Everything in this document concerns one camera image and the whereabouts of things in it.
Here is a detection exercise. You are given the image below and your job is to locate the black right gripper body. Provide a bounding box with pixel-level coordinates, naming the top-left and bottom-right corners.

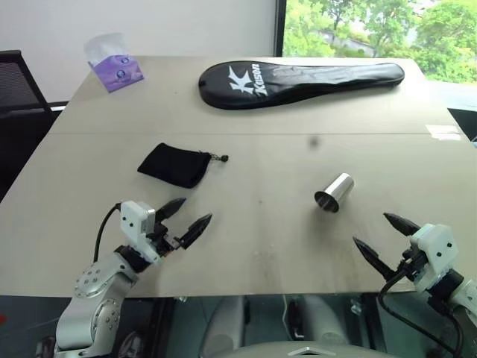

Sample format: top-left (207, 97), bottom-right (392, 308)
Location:
top-left (386, 248), bottom-right (426, 282)

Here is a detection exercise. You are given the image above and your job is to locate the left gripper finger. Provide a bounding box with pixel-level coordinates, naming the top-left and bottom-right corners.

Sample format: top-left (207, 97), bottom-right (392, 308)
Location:
top-left (179, 213), bottom-right (214, 251)
top-left (154, 198), bottom-right (187, 224)

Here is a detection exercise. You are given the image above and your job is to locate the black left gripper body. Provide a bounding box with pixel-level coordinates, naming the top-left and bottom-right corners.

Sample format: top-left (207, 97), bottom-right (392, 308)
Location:
top-left (146, 219), bottom-right (187, 258)

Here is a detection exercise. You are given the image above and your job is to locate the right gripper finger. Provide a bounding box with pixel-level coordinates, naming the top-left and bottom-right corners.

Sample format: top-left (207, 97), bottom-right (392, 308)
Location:
top-left (382, 212), bottom-right (423, 237)
top-left (351, 236), bottom-right (393, 280)

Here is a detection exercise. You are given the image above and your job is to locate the black racket cover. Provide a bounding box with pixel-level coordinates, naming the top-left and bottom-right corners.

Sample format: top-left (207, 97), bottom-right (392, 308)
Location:
top-left (198, 61), bottom-right (406, 111)

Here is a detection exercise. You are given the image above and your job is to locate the stainless steel cup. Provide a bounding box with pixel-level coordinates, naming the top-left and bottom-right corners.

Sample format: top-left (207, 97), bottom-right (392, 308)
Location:
top-left (313, 172), bottom-right (356, 214)

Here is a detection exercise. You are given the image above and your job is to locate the silver robot torso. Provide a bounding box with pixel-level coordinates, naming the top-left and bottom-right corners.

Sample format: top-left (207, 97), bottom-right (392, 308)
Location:
top-left (231, 340), bottom-right (378, 358)

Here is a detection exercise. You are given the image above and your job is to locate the purple tissue pack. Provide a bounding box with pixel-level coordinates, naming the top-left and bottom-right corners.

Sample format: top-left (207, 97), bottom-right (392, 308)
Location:
top-left (83, 31), bottom-right (146, 94)

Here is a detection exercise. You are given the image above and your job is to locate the black mesh office chair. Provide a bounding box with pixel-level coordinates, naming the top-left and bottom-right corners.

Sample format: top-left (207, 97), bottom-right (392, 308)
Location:
top-left (0, 48), bottom-right (67, 204)

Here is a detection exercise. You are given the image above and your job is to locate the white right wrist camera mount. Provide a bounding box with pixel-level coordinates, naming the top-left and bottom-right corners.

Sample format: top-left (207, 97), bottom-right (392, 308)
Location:
top-left (408, 223), bottom-right (457, 291)

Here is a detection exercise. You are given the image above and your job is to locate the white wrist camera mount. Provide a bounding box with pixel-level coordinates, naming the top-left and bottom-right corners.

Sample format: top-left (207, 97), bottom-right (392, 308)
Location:
top-left (119, 200), bottom-right (165, 264)
top-left (408, 223), bottom-right (457, 291)

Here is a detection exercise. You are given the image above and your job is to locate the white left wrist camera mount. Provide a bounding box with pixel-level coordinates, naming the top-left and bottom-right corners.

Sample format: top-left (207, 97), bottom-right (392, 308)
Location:
top-left (119, 200), bottom-right (165, 264)

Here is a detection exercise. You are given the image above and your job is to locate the black fabric drawstring pouch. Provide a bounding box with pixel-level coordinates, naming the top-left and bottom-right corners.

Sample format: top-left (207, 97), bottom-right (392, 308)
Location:
top-left (136, 142), bottom-right (230, 190)

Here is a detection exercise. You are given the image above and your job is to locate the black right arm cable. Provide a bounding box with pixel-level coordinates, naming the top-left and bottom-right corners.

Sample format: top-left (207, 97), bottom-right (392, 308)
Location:
top-left (377, 268), bottom-right (463, 358)

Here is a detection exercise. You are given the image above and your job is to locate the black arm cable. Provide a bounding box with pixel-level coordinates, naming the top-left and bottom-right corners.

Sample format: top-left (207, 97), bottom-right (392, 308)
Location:
top-left (377, 268), bottom-right (463, 358)
top-left (92, 201), bottom-right (124, 263)

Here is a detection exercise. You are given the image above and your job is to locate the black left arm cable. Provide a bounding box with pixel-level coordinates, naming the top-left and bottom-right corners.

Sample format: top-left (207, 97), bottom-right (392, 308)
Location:
top-left (92, 201), bottom-right (124, 263)

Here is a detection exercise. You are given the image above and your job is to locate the dark window frame post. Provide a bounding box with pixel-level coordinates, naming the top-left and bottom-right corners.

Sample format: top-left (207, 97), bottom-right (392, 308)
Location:
top-left (273, 0), bottom-right (288, 58)

